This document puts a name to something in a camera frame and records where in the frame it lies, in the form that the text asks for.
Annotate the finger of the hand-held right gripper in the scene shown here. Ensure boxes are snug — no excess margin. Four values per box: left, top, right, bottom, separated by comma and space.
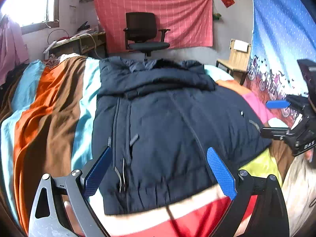
266, 95, 309, 113
260, 126, 297, 140

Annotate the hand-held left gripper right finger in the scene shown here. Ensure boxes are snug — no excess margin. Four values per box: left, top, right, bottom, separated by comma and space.
206, 147, 290, 237

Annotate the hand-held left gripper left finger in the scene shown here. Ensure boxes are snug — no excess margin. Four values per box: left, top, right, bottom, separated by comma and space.
28, 146, 113, 237

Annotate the dark navy padded jacket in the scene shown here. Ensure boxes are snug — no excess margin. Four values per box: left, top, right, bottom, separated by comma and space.
91, 56, 272, 215

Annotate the person's right hand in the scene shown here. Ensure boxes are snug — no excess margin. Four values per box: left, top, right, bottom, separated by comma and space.
304, 148, 316, 163

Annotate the wooden chair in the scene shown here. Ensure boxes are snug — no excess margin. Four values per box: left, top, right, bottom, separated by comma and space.
216, 39, 252, 86

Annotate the cream fleece blanket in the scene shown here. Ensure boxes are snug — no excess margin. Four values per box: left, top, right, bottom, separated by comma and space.
281, 150, 316, 237

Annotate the white box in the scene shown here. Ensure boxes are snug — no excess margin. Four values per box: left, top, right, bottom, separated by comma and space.
233, 40, 248, 52

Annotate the colourful striped blanket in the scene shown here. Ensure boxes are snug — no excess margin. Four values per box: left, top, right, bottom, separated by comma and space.
0, 54, 316, 237

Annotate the blue printed bicycle cloth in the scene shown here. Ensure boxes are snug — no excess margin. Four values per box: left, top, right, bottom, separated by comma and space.
243, 0, 316, 129

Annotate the cluttered wooden desk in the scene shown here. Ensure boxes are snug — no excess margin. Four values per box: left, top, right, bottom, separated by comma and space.
48, 32, 107, 60

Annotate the black office chair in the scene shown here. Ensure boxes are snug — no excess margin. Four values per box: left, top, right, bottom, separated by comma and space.
123, 12, 171, 61

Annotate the pink curtain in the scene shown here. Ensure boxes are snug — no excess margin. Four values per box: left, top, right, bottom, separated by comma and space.
0, 15, 29, 86

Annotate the barred window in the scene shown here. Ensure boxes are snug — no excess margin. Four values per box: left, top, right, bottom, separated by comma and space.
0, 0, 62, 35

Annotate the red plaid wall cloth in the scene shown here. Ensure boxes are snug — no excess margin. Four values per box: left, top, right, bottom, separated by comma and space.
94, 0, 214, 53

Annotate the white cable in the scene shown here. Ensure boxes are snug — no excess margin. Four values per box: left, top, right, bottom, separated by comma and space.
84, 33, 100, 58

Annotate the white wall calendar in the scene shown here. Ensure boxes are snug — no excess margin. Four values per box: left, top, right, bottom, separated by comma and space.
69, 5, 77, 24

